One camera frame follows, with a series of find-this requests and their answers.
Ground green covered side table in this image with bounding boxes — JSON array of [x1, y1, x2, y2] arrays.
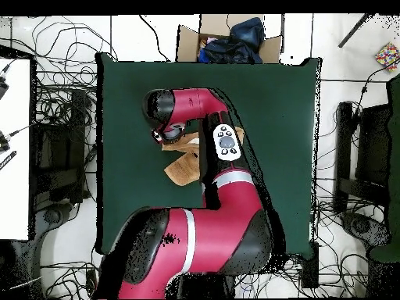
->
[[368, 74, 400, 263]]

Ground loose black floor cables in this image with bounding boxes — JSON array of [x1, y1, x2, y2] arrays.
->
[[40, 246, 101, 299], [0, 15, 119, 126]]

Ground brown cardboard box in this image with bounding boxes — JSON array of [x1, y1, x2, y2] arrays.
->
[[176, 13, 284, 64]]

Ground orange terry towel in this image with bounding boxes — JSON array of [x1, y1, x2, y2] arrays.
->
[[160, 126, 246, 188]]

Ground black cable tangle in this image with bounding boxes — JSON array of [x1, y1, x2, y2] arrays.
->
[[234, 174, 376, 298]]

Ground multicoloured patterned item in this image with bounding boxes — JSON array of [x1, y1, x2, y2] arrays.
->
[[374, 41, 400, 73]]

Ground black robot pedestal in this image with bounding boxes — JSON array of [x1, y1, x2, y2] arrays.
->
[[165, 273, 237, 299]]

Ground black power strip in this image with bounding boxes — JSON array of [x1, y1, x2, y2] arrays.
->
[[302, 241, 320, 289], [85, 268, 98, 295]]

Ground black stand foot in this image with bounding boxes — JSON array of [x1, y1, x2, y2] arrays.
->
[[32, 201, 77, 248], [340, 212, 391, 251]]

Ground black equipment rack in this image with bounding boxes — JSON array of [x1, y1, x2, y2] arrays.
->
[[30, 90, 95, 204], [334, 101, 393, 213]]

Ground black metal bar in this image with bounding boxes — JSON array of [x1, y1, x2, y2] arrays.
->
[[337, 13, 374, 48]]

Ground dark green table cloth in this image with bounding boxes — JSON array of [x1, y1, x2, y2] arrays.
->
[[96, 52, 321, 259]]

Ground black slotted bar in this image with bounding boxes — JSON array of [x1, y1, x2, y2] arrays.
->
[[0, 150, 17, 171]]

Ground white side table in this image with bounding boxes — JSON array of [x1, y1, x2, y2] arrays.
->
[[0, 57, 32, 241]]

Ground dark blue clothing pile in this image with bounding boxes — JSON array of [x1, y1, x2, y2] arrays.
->
[[198, 16, 266, 64]]

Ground black device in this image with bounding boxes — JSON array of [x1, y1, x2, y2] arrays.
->
[[0, 130, 12, 153], [0, 73, 10, 99]]

